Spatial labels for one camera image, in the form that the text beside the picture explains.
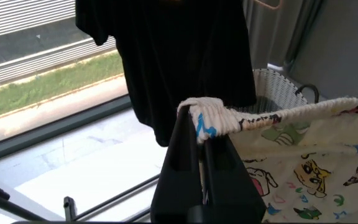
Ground window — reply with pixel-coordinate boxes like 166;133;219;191
0;0;134;166

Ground black clothes rack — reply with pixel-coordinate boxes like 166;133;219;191
0;173;162;223

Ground black garment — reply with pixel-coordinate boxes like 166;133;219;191
75;0;258;147

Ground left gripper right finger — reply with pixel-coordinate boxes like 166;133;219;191
201;133;267;222

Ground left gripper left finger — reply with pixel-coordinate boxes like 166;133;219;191
150;105;204;222

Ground pink clothes hanger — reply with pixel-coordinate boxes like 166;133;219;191
252;0;285;11

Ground cream printed garment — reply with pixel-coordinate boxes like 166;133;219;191
177;96;358;223

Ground white laundry basket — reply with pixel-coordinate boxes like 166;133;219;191
227;68;321;114

